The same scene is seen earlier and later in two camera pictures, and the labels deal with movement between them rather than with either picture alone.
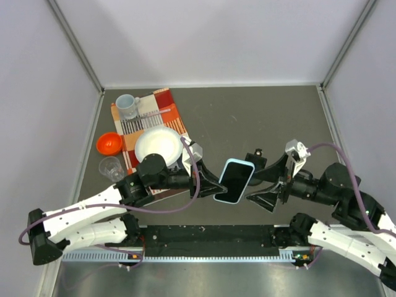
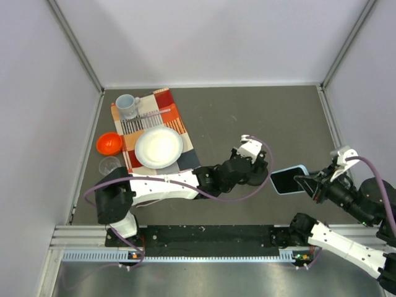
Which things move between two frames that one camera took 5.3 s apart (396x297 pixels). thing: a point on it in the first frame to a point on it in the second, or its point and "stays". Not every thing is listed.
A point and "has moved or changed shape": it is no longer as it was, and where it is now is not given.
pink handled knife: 164,110 stays
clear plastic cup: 111,166 stays
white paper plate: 159,140 stays
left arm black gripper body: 192,182 to 245,177
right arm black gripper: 274,172 to 315,185
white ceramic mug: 127,106 stays
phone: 236,177 has moved or changed shape
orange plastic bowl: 109,143 stays
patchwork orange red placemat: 155,110 stays
